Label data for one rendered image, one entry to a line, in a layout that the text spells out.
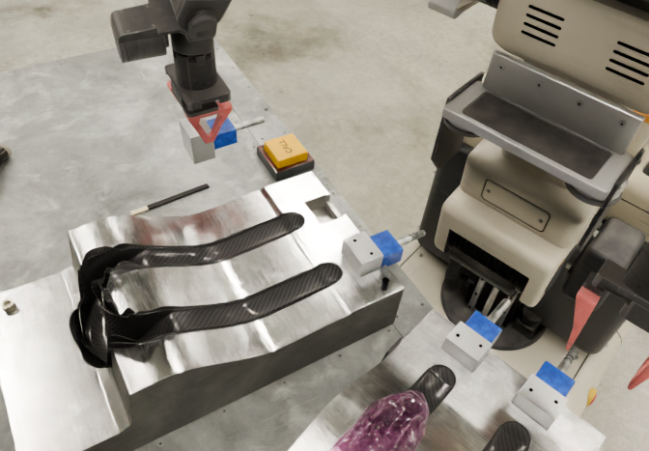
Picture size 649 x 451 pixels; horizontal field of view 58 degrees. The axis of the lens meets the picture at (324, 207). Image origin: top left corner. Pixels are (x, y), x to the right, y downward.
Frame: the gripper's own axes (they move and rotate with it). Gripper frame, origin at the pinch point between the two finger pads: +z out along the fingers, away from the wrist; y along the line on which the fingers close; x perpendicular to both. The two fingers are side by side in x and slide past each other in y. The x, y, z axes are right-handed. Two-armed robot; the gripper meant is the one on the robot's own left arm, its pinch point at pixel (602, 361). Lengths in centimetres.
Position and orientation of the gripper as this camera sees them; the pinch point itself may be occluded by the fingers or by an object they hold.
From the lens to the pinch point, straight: 71.0
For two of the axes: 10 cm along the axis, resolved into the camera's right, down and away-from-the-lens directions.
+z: -3.5, 8.5, 4.0
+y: 7.7, 5.0, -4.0
